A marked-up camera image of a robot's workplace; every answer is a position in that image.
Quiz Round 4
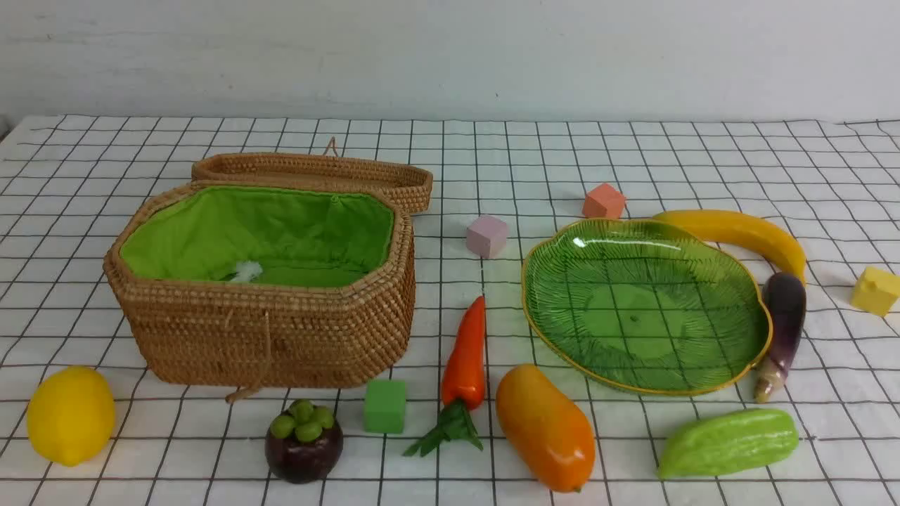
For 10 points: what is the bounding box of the orange mango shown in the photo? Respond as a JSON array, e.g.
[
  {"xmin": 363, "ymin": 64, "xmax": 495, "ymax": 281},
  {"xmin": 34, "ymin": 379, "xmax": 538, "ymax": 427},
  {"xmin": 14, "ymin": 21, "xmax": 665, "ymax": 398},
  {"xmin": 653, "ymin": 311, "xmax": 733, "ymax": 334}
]
[{"xmin": 496, "ymin": 364, "xmax": 597, "ymax": 493}]

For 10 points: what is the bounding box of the dark purple mangosteen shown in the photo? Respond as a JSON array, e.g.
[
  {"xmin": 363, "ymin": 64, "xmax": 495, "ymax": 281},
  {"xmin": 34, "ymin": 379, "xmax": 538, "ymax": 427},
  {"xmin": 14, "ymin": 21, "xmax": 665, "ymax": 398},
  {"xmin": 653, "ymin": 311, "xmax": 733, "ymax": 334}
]
[{"xmin": 266, "ymin": 399, "xmax": 344, "ymax": 484}]

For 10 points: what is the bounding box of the yellow banana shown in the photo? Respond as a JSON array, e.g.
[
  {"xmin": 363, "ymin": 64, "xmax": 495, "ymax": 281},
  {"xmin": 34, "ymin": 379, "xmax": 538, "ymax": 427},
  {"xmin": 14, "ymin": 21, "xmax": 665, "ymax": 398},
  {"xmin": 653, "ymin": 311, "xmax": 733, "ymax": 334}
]
[{"xmin": 653, "ymin": 210, "xmax": 806, "ymax": 284}]

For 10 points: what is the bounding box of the purple eggplant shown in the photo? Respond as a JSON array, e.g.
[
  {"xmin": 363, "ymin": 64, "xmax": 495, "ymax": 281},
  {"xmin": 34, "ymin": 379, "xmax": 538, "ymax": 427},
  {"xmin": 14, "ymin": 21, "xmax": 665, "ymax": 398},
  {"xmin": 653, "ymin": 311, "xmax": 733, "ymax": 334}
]
[{"xmin": 753, "ymin": 272, "xmax": 807, "ymax": 403}]

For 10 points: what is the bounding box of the green bitter gourd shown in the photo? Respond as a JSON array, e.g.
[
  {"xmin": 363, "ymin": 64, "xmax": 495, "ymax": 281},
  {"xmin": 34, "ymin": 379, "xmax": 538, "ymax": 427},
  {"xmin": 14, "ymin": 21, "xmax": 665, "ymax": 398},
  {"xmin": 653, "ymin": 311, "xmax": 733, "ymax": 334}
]
[{"xmin": 656, "ymin": 409, "xmax": 799, "ymax": 480}]

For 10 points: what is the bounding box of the yellow lemon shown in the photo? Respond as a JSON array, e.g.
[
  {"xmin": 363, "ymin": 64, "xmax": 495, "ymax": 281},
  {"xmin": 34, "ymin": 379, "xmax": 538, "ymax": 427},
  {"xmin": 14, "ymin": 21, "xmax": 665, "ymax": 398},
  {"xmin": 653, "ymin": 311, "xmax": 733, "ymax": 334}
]
[{"xmin": 26, "ymin": 366, "xmax": 116, "ymax": 467}]

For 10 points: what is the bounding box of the pink foam cube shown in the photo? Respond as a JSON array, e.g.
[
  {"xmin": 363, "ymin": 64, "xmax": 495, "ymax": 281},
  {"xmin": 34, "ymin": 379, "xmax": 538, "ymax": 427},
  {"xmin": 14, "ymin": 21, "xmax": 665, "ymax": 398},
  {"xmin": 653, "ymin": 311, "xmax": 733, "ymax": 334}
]
[{"xmin": 466, "ymin": 215, "xmax": 509, "ymax": 259}]

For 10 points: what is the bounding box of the woven rattan basket lid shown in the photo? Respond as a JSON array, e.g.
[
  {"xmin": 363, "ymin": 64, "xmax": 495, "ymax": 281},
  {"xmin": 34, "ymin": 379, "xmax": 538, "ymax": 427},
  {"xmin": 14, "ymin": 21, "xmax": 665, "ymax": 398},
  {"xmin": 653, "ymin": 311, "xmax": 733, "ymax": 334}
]
[{"xmin": 191, "ymin": 153, "xmax": 433, "ymax": 214}]

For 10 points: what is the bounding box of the green foam cube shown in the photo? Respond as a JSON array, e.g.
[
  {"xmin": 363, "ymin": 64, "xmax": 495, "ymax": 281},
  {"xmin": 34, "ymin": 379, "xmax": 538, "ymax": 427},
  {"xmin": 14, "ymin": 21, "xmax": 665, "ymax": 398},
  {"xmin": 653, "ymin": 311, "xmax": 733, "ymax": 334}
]
[{"xmin": 364, "ymin": 379, "xmax": 407, "ymax": 434}]

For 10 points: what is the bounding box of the orange foam cube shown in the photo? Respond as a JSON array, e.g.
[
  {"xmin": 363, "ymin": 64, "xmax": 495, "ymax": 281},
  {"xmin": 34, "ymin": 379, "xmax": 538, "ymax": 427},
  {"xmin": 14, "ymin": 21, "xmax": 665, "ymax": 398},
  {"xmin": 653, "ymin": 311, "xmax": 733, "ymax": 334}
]
[{"xmin": 582, "ymin": 183, "xmax": 626, "ymax": 220}]

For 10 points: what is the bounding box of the green leaf-shaped glass plate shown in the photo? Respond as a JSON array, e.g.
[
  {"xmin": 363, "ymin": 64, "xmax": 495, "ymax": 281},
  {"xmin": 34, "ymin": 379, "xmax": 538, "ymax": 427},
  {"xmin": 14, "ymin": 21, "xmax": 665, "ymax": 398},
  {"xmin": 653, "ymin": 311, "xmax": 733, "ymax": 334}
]
[{"xmin": 521, "ymin": 219, "xmax": 773, "ymax": 396}]

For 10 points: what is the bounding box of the woven rattan basket green lining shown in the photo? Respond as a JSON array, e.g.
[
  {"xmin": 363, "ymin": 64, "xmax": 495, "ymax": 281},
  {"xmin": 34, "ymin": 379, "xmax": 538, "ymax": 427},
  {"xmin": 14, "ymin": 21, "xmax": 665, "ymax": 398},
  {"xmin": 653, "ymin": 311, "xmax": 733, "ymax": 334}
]
[{"xmin": 103, "ymin": 180, "xmax": 416, "ymax": 403}]

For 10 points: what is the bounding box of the white checkered tablecloth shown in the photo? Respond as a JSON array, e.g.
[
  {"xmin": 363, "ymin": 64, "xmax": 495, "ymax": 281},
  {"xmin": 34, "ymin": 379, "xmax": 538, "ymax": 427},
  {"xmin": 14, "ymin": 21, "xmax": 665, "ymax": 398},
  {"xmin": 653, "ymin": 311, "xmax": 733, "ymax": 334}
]
[{"xmin": 1, "ymin": 115, "xmax": 899, "ymax": 505}]

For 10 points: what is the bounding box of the yellow foam cube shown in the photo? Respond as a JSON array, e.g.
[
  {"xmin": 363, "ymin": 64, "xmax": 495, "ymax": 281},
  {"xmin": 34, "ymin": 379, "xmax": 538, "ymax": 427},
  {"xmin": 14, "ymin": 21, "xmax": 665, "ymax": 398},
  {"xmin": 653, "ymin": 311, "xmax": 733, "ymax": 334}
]
[{"xmin": 849, "ymin": 266, "xmax": 899, "ymax": 318}]

